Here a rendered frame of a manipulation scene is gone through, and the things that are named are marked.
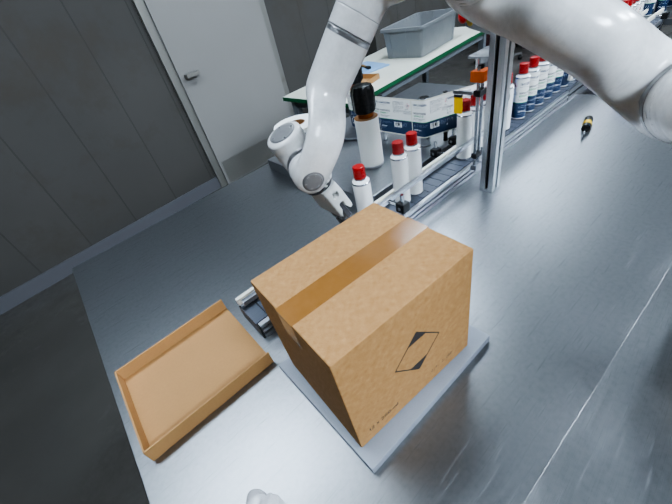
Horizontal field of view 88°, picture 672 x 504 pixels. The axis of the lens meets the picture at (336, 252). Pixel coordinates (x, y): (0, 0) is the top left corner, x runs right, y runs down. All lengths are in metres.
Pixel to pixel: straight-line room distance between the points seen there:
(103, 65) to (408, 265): 3.10
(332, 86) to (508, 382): 0.67
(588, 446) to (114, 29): 3.48
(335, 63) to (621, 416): 0.80
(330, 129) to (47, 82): 2.81
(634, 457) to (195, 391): 0.83
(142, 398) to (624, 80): 1.12
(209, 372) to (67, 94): 2.75
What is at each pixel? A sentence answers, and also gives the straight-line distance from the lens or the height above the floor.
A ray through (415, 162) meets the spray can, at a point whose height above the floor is 1.00.
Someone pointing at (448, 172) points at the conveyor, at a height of 0.88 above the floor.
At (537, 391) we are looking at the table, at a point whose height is 0.83.
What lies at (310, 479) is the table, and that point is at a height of 0.83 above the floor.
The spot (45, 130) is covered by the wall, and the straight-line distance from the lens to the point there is 3.36.
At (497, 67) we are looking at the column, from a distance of 1.13.
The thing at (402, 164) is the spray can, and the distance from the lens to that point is 1.07.
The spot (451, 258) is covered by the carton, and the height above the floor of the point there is 1.12.
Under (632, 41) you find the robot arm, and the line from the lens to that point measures 0.69.
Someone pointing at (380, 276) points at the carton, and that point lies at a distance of 0.56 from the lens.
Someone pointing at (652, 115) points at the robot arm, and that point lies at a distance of 0.69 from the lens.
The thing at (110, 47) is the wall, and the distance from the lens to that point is 3.44.
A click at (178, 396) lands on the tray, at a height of 0.83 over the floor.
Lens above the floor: 1.51
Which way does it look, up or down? 39 degrees down
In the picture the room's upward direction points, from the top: 15 degrees counter-clockwise
